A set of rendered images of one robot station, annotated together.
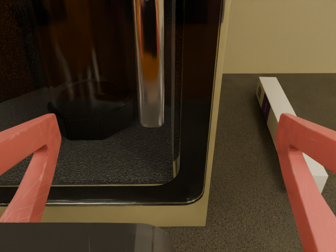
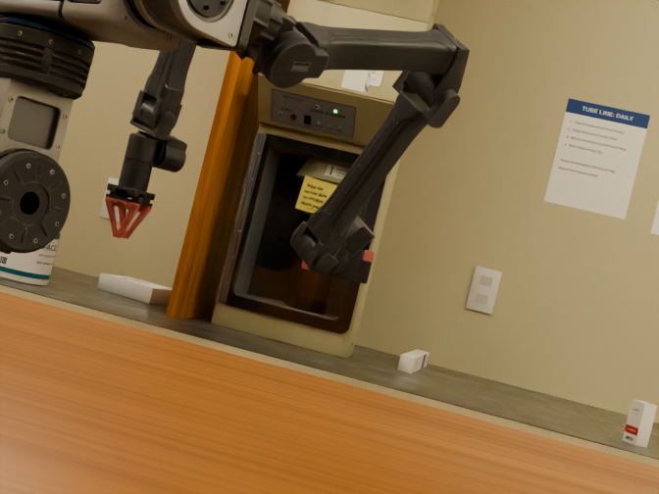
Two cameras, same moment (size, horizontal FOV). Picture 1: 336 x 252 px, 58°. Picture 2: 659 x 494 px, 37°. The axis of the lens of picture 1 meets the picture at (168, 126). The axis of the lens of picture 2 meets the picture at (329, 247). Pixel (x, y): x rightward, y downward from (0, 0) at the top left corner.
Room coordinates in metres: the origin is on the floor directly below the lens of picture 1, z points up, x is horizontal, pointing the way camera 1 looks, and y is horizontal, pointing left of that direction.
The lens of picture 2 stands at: (-1.95, -0.32, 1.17)
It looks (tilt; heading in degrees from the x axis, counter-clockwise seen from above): 0 degrees down; 10
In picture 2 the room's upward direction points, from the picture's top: 14 degrees clockwise
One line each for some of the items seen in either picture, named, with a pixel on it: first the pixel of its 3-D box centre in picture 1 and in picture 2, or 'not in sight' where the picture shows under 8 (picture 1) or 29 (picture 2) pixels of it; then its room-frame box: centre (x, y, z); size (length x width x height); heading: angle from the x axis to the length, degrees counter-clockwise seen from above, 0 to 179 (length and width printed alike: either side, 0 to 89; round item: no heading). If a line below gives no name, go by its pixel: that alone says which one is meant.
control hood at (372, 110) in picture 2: not in sight; (328, 112); (0.15, 0.12, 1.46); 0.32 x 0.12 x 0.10; 91
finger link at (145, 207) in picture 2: not in sight; (127, 215); (-0.10, 0.41, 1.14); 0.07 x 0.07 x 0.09; 1
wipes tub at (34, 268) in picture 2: not in sight; (25, 246); (0.07, 0.69, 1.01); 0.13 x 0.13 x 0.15
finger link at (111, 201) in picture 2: not in sight; (124, 214); (-0.12, 0.41, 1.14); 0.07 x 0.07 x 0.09; 1
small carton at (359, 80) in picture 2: not in sight; (356, 80); (0.15, 0.07, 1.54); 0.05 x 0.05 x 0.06; 1
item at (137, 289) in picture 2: not in sight; (138, 289); (0.35, 0.51, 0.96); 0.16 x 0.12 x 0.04; 75
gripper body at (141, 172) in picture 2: not in sight; (134, 179); (-0.11, 0.41, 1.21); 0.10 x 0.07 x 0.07; 1
